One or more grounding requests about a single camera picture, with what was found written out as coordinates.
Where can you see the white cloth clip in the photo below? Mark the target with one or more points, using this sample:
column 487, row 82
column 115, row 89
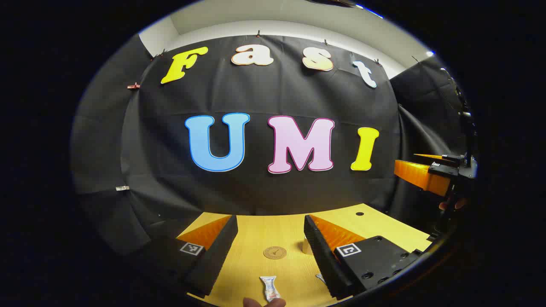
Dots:
column 122, row 188

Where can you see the black backdrop cloth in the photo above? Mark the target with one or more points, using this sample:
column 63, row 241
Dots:
column 256, row 94

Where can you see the white toothbrush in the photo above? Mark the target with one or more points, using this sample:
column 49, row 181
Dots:
column 320, row 278

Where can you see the red cloth clip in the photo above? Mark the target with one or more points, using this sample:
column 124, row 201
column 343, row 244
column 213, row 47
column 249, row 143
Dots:
column 133, row 86

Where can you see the white toothpaste tube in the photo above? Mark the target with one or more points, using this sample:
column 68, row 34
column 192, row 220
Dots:
column 270, row 288

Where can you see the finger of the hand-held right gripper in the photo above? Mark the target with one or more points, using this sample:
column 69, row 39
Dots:
column 416, row 175
column 443, row 158

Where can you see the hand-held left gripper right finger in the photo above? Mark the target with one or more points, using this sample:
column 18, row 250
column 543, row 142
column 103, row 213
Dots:
column 320, row 256

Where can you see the wooden desktop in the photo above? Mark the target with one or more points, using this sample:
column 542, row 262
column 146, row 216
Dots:
column 256, row 236

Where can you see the beige cup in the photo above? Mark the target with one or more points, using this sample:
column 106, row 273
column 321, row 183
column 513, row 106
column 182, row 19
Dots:
column 306, row 247

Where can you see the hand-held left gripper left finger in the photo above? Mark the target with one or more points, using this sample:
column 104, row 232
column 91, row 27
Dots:
column 219, row 251

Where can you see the round brown coaster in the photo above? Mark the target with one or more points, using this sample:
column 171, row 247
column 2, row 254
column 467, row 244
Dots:
column 274, row 252

